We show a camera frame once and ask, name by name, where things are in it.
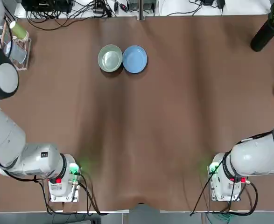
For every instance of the blue plate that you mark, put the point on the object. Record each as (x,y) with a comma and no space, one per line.
(135,59)

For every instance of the green plate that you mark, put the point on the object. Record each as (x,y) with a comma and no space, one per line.
(110,58)

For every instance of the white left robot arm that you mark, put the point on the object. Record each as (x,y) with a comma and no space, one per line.
(6,140)

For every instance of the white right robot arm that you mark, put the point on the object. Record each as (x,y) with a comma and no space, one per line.
(255,156)

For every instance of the USB hub with plugs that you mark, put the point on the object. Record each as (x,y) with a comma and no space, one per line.
(101,10)

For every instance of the black power adapter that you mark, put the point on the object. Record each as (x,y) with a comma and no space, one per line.
(220,3)
(208,2)

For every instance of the pale blue translucent cup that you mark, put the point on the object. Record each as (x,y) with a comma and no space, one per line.
(17,53)

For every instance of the black flat device box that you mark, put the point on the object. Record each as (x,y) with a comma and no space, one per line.
(48,4)

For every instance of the green paper cup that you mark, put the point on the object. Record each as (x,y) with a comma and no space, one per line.
(18,30)

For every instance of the black cylindrical vase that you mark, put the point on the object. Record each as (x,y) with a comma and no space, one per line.
(265,35)

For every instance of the aluminium profile post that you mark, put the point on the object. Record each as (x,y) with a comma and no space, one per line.
(141,10)

